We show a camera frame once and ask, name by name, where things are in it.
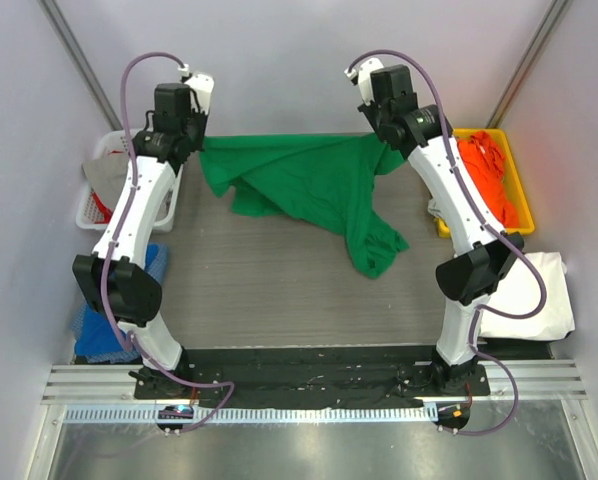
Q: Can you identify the blue checked shirt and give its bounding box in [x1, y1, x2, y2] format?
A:
[71, 243, 169, 364]

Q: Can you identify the grey cloth in bin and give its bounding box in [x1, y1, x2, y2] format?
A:
[427, 198, 444, 220]

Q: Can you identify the left aluminium corner rail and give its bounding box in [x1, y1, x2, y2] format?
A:
[38, 0, 122, 130]

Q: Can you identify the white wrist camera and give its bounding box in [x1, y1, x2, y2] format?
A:
[344, 57, 384, 105]
[178, 64, 215, 115]

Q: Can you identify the slotted cable duct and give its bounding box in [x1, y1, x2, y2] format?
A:
[64, 403, 438, 426]

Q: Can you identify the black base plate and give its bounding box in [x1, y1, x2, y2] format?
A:
[132, 345, 490, 410]

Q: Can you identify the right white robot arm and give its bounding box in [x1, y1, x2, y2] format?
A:
[356, 58, 524, 395]

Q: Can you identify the yellow plastic bin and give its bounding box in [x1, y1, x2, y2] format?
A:
[453, 128, 535, 235]

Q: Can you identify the white perforated basket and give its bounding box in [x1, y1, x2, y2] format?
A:
[75, 130, 183, 234]

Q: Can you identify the green t-shirt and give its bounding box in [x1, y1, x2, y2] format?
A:
[200, 134, 409, 279]

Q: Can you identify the orange t-shirt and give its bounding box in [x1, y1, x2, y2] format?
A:
[457, 130, 519, 229]

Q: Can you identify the aluminium corner rail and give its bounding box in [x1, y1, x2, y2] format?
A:
[38, 0, 122, 130]
[486, 0, 573, 128]

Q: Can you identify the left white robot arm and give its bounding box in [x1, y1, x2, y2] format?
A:
[72, 75, 215, 399]

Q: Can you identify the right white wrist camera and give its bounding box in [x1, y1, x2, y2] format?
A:
[344, 57, 384, 105]

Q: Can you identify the right aluminium corner rail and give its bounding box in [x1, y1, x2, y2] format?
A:
[486, 0, 573, 128]

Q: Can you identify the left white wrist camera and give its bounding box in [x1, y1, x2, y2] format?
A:
[178, 64, 215, 115]

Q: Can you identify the beige grey shirt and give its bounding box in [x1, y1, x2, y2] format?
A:
[82, 153, 129, 210]

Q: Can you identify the white folded shirt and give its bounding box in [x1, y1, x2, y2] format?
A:
[478, 249, 577, 343]

